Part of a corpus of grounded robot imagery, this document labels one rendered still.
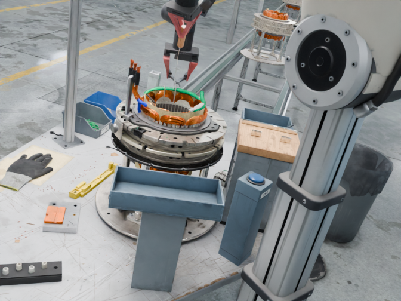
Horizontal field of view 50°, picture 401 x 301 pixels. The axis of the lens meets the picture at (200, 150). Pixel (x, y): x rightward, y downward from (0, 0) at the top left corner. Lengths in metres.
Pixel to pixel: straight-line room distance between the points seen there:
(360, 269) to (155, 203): 2.01
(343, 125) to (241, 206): 0.45
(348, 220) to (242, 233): 1.69
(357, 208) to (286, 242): 1.88
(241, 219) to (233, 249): 0.10
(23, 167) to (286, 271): 0.92
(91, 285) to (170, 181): 0.32
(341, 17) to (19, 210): 1.01
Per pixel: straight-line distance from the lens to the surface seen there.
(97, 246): 1.22
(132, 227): 1.26
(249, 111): 1.51
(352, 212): 2.78
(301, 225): 0.87
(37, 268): 1.13
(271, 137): 1.33
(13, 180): 1.46
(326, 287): 2.55
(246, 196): 1.12
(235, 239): 1.20
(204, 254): 1.25
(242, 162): 1.26
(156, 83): 1.29
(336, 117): 0.79
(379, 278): 2.80
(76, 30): 1.55
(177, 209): 0.94
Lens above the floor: 1.58
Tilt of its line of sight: 27 degrees down
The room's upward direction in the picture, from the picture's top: 12 degrees clockwise
